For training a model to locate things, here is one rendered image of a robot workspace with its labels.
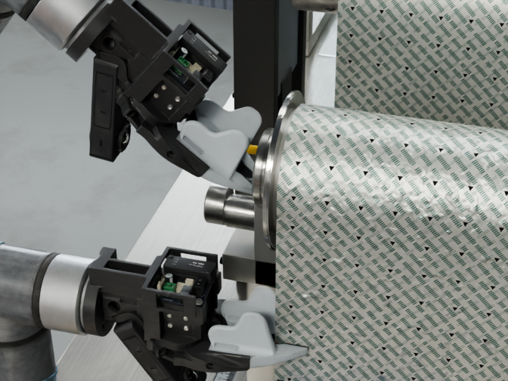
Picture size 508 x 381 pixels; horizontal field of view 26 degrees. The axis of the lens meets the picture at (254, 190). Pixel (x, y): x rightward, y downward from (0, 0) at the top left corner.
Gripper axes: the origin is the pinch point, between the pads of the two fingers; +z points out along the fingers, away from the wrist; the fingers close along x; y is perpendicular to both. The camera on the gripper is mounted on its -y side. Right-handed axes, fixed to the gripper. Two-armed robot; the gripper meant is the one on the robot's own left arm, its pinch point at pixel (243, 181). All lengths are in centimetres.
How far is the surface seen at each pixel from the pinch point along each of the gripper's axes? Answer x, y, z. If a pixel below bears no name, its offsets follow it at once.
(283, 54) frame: 33.7, -5.1, -1.8
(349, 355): -6.4, -2.4, 17.6
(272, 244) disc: -5.7, 0.9, 4.9
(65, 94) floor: 229, -179, -22
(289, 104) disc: -0.2, 9.6, -2.3
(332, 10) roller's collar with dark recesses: 22.8, 8.5, -2.8
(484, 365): -6.4, 6.8, 25.9
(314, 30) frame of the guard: 101, -33, 7
